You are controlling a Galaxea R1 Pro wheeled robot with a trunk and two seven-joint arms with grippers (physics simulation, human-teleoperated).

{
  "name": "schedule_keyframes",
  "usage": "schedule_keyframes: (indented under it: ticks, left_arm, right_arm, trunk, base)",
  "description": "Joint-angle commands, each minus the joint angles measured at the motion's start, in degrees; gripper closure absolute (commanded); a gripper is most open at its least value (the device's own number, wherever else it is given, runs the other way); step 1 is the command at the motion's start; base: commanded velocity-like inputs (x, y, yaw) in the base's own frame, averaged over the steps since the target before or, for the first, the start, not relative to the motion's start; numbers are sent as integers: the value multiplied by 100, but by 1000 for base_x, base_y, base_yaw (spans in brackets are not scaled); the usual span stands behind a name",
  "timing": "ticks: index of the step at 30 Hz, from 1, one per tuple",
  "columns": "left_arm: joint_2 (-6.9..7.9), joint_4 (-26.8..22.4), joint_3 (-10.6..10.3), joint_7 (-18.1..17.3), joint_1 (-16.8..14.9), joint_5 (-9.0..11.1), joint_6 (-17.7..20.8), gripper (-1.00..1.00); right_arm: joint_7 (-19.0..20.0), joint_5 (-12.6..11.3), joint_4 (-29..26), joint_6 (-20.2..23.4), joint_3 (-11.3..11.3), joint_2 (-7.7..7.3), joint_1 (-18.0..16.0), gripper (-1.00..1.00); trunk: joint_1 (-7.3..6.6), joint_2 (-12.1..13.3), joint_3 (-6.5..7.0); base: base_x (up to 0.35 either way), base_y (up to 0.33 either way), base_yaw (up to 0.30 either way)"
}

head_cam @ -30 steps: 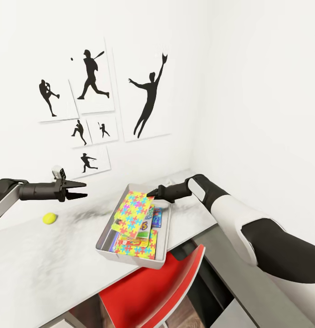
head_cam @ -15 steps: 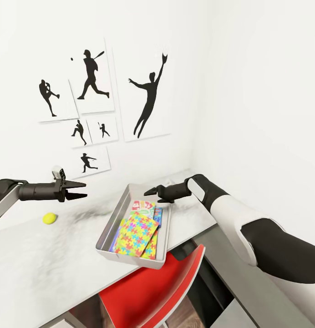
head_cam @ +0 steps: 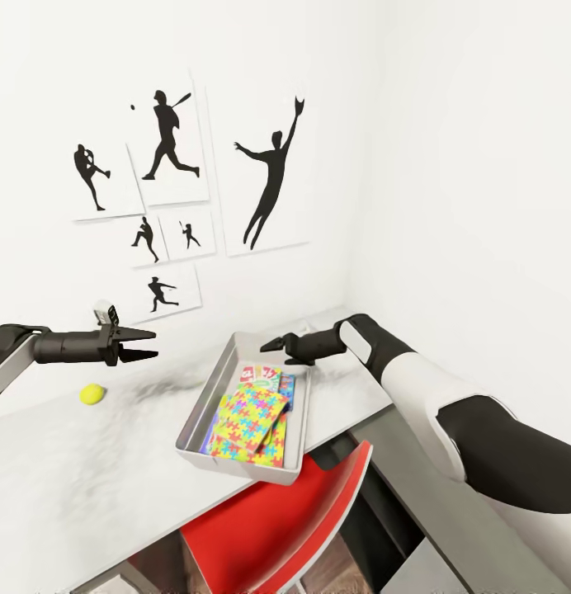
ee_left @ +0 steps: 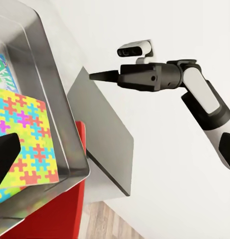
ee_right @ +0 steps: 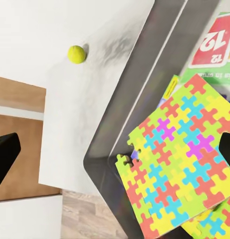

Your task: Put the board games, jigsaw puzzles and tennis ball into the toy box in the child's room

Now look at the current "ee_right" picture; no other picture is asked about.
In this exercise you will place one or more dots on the tennis ball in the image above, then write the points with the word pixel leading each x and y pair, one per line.
pixel 76 54

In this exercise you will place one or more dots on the jigsaw puzzle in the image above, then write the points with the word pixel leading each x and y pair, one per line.
pixel 215 226
pixel 181 172

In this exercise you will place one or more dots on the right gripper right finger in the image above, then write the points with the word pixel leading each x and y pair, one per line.
pixel 224 146

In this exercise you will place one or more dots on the board game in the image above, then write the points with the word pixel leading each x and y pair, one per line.
pixel 164 98
pixel 212 63

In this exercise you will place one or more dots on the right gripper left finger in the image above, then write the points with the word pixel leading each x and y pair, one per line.
pixel 9 150

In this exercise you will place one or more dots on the desk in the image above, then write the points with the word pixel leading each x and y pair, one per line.
pixel 77 96

